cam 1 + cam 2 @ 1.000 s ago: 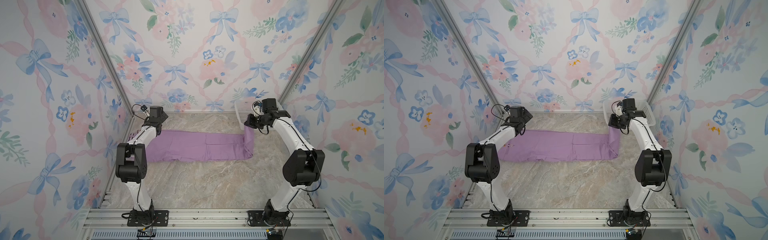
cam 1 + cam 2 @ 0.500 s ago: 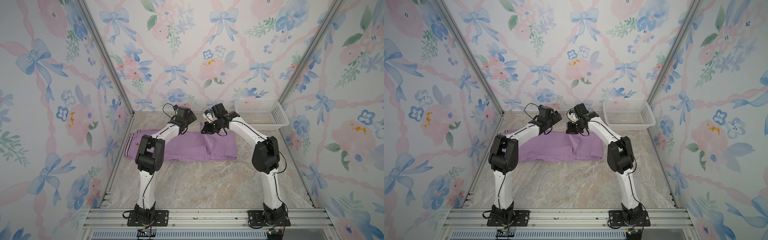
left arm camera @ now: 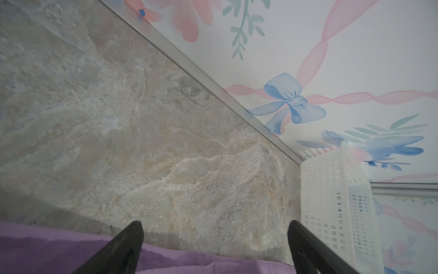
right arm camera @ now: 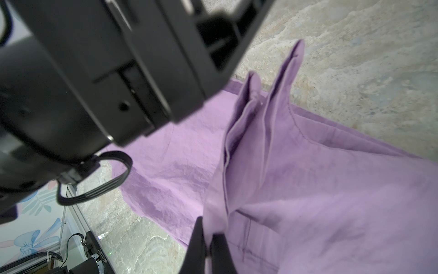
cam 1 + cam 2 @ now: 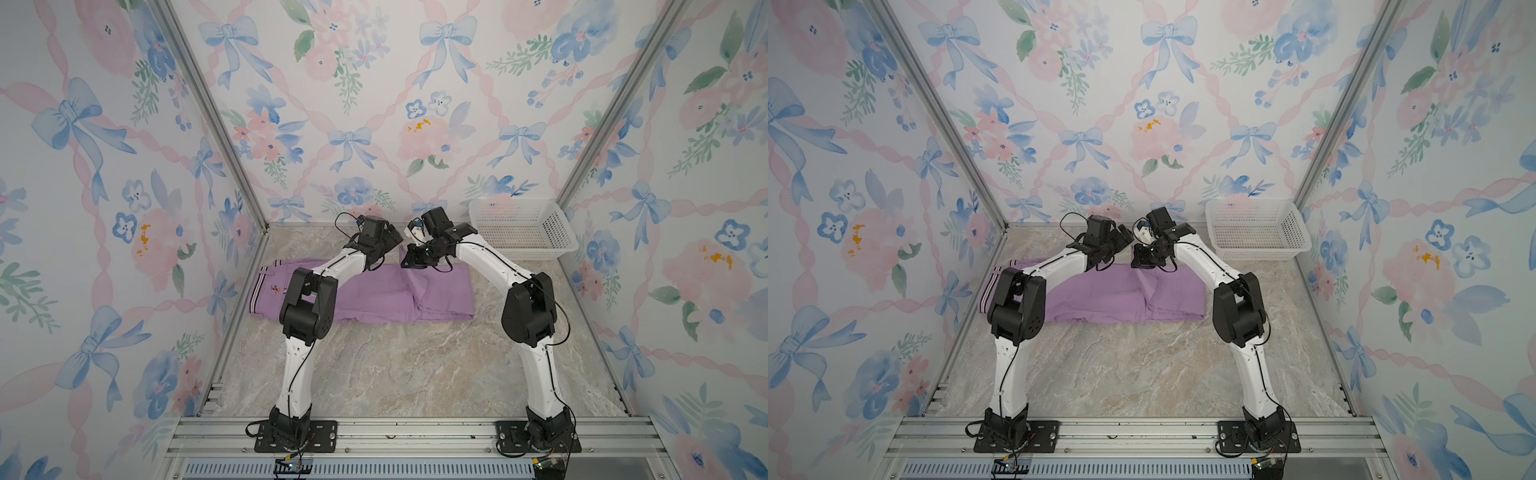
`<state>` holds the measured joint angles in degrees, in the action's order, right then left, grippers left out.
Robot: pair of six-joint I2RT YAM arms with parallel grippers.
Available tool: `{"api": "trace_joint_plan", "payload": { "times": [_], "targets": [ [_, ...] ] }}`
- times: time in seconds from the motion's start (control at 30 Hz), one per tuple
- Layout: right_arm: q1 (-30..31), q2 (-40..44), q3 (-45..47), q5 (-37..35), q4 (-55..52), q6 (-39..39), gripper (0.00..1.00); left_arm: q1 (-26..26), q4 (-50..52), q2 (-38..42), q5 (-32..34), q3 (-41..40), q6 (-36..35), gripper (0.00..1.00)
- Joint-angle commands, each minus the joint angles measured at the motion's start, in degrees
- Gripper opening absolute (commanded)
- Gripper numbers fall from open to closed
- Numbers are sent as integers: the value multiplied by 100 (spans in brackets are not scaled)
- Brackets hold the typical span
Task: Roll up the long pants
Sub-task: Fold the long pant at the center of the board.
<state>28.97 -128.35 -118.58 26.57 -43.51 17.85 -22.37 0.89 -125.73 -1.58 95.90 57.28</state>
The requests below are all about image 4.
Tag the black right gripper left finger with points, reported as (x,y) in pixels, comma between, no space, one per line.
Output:
(194,261)

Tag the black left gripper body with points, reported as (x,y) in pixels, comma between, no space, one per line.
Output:
(135,65)

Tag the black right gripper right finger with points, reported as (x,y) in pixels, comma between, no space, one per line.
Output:
(221,259)

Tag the purple long pants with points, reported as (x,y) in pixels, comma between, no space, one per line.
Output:
(293,192)

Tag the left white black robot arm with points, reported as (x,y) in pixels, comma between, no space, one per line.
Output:
(46,133)

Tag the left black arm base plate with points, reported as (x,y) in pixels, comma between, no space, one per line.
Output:
(96,262)

